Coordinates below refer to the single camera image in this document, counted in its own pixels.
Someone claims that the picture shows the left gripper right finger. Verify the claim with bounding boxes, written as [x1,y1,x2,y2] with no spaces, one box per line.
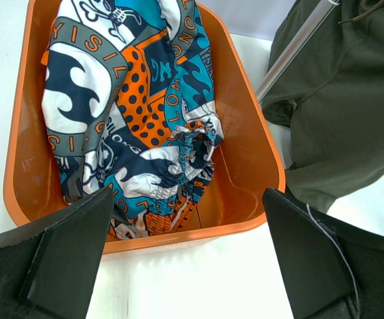
[262,188,384,318]

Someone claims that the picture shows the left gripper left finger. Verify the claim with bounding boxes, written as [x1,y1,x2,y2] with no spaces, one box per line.
[0,187,114,318]

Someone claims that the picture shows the olive green shorts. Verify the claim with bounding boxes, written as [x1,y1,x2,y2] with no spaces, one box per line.
[262,1,384,213]

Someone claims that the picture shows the colourful patterned shorts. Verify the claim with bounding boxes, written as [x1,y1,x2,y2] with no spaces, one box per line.
[41,1,223,239]

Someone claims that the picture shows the orange plastic laundry basket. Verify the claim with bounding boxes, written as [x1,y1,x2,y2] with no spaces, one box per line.
[3,1,286,254]

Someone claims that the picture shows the silver clothes rack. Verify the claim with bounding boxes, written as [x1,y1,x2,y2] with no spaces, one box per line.
[256,1,340,105]

